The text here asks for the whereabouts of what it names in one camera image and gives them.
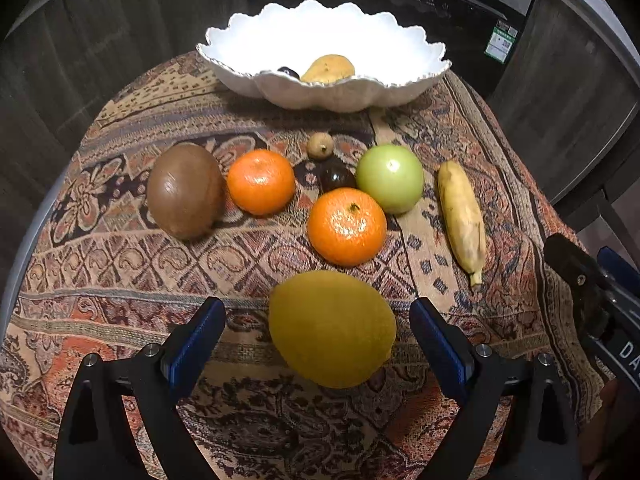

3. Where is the patterned tablecloth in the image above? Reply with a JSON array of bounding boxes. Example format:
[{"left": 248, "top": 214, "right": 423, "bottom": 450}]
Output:
[{"left": 0, "top": 50, "right": 621, "bottom": 480}]

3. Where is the green apple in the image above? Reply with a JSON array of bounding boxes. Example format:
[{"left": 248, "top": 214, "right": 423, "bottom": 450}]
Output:
[{"left": 356, "top": 144, "right": 425, "bottom": 214}]

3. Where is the yellow lemon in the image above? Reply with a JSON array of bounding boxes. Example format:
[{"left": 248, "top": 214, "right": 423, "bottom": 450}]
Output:
[{"left": 268, "top": 269, "right": 398, "bottom": 389}]

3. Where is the green white sticker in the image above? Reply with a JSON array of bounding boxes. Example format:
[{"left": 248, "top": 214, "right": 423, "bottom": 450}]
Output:
[{"left": 484, "top": 20, "right": 518, "bottom": 58}]

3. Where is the yellow pear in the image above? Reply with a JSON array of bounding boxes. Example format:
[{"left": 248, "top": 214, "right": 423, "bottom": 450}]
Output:
[{"left": 300, "top": 54, "right": 356, "bottom": 84}]

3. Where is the orange mandarin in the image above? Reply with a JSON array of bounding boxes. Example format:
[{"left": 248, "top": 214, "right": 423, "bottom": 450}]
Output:
[
  {"left": 227, "top": 149, "right": 296, "bottom": 217},
  {"left": 307, "top": 188, "right": 388, "bottom": 267}
]

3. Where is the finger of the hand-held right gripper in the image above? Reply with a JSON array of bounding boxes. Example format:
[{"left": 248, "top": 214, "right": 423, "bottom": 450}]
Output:
[
  {"left": 544, "top": 234, "right": 610, "bottom": 341},
  {"left": 597, "top": 246, "right": 640, "bottom": 311}
]

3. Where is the dark wooden cabinet door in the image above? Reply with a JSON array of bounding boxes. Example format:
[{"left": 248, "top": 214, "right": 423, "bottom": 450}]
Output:
[
  {"left": 0, "top": 0, "right": 248, "bottom": 221},
  {"left": 487, "top": 0, "right": 640, "bottom": 206}
]

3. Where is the dark purple plum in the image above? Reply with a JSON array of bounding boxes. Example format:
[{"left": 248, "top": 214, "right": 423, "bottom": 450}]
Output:
[{"left": 320, "top": 158, "right": 357, "bottom": 193}]

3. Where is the white scalloped bowl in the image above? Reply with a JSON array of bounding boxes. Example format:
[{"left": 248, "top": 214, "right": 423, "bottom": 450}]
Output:
[{"left": 196, "top": 0, "right": 452, "bottom": 113}]

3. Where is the brown kiwi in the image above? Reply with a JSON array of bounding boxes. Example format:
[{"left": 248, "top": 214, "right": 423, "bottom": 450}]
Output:
[{"left": 146, "top": 142, "right": 227, "bottom": 240}]

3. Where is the yellow banana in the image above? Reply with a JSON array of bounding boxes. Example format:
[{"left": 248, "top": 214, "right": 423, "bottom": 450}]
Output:
[{"left": 438, "top": 160, "right": 487, "bottom": 288}]

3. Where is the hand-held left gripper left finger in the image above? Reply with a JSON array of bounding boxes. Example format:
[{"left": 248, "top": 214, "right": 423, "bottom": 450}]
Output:
[{"left": 52, "top": 296, "right": 227, "bottom": 480}]

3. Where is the small tan longan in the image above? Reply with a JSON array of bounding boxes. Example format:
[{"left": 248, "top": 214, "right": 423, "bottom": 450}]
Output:
[{"left": 306, "top": 132, "right": 335, "bottom": 161}]

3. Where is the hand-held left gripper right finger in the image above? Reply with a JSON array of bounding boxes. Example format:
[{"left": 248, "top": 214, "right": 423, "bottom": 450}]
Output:
[{"left": 409, "top": 296, "right": 583, "bottom": 480}]

